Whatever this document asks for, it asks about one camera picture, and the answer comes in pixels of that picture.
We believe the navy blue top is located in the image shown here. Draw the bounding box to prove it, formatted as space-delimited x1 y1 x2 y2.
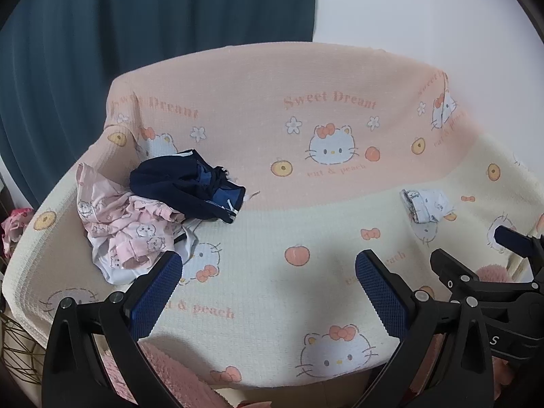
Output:
196 168 246 215

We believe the gold wire basket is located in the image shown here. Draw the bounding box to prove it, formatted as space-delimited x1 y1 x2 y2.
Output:
0 306 48 375

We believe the pink cartoon printed garment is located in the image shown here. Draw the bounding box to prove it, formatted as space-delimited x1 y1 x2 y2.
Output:
76 163 188 270

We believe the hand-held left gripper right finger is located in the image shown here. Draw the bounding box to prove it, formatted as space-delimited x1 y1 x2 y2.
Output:
355 249 496 408

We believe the dark navy white-striped garment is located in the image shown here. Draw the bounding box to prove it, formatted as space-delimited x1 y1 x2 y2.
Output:
130 150 246 224

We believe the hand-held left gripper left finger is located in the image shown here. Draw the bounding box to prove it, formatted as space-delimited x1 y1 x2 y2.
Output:
41 250 222 408

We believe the pink cream cartoon cat blanket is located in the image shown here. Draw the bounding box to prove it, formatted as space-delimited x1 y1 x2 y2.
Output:
0 40 544 392

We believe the blue curtain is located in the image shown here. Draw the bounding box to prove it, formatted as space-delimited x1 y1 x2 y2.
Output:
0 0 318 218

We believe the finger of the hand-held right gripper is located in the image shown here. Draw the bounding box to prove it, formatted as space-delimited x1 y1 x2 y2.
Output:
495 225 544 265
429 248 484 302

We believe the pink printed cloth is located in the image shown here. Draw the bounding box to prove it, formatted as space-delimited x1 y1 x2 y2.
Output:
0 207 35 258

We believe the small folded white garment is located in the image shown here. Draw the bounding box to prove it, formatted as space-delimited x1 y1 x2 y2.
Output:
400 188 456 225

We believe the person's pink fleece clothing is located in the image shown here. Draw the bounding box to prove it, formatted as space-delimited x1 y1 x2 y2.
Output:
100 265 517 408

